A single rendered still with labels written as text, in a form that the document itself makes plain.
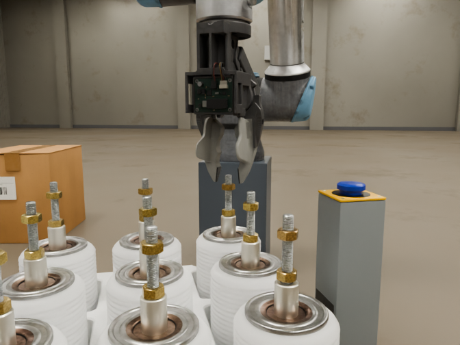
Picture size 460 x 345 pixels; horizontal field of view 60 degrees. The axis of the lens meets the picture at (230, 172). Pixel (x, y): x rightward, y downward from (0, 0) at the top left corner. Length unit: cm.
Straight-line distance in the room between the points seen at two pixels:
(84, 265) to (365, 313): 40
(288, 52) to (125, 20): 947
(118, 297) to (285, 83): 71
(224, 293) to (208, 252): 12
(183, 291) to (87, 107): 1028
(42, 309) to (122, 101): 987
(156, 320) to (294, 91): 77
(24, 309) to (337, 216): 39
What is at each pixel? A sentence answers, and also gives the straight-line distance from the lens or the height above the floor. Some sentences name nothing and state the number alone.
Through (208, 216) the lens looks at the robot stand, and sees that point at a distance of 107.
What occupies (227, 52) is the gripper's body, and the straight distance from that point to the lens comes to 52.
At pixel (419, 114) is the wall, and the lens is 969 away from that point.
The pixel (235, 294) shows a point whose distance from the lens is 46.
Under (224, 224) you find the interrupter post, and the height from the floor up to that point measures 27.
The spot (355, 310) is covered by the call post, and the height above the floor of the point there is 15.
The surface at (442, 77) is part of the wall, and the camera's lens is 983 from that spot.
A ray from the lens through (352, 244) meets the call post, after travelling 59.
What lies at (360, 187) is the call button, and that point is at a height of 33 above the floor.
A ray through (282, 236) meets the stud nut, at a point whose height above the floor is 33.
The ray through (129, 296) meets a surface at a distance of 44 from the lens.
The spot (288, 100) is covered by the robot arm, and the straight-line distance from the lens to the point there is 102.
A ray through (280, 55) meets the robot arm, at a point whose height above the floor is 56.
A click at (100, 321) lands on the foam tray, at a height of 18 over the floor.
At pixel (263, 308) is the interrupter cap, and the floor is 25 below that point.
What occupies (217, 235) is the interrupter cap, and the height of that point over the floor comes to 25.
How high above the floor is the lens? 43
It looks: 9 degrees down
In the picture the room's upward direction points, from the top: straight up
